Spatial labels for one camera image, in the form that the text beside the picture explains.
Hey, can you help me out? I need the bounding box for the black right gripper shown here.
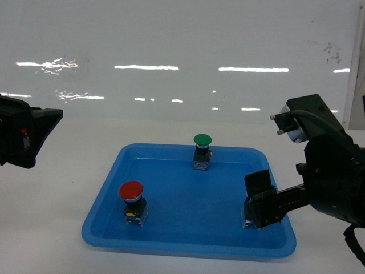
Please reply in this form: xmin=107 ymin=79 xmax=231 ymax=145
xmin=244 ymin=136 xmax=364 ymax=228

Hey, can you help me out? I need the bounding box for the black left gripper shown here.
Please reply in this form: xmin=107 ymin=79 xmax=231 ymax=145
xmin=1 ymin=96 xmax=63 ymax=169

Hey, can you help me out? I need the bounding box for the red mushroom push button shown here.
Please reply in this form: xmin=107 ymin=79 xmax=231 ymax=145
xmin=118 ymin=180 xmax=148 ymax=227

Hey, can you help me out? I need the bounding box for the green mushroom push button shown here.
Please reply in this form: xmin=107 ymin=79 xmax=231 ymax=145
xmin=193 ymin=134 xmax=212 ymax=171

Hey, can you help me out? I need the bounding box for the blue plastic tray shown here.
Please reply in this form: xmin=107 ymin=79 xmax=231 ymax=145
xmin=82 ymin=143 xmax=297 ymax=260

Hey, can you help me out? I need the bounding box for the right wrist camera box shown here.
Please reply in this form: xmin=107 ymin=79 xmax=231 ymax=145
xmin=270 ymin=105 xmax=308 ymax=143

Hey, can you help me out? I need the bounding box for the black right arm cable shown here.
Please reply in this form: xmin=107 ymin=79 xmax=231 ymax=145
xmin=290 ymin=110 xmax=347 ymax=135

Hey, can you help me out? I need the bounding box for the whiteboard frame edge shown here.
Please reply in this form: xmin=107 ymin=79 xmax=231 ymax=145
xmin=343 ymin=1 xmax=364 ymax=130

